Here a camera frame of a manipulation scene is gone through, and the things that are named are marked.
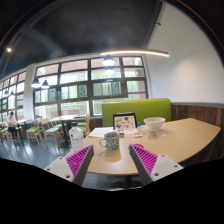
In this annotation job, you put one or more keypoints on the group of pendant lamps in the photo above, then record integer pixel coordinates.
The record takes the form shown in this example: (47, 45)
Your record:
(108, 61)

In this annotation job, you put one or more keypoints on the green upholstered bench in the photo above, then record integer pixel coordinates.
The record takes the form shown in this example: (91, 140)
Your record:
(150, 108)

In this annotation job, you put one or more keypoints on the white paper sheet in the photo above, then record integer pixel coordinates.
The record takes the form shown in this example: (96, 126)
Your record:
(100, 132)

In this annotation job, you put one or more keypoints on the clear black-capped drink bottle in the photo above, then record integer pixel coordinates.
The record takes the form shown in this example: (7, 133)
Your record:
(76, 138)

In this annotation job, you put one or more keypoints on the long linear ceiling light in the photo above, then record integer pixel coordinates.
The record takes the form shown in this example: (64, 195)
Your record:
(135, 52)

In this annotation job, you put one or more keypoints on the green speckled mug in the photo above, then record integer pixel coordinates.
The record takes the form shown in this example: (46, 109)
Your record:
(111, 140)

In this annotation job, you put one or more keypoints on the white paper napkin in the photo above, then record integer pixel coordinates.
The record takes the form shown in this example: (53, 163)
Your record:
(156, 134)

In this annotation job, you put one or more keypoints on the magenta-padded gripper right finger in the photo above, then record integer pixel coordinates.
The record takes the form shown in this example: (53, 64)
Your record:
(146, 161)

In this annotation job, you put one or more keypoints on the small blue-capped bottle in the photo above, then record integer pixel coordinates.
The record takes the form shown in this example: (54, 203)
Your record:
(138, 125)

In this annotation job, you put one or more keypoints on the group of green-seated wooden chairs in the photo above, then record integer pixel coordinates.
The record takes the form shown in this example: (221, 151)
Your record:
(51, 131)

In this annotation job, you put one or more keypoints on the person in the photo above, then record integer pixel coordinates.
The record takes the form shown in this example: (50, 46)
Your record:
(12, 121)

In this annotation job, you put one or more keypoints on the white ceramic bowl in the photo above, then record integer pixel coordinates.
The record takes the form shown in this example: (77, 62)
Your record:
(154, 124)

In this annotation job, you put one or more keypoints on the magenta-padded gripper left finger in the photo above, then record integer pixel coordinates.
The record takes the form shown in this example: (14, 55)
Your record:
(76, 161)

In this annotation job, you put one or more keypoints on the wooden-top dining table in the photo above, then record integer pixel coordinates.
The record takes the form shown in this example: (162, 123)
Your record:
(63, 118)

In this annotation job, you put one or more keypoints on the black-framed picture stand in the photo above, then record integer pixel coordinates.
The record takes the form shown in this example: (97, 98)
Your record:
(125, 122)

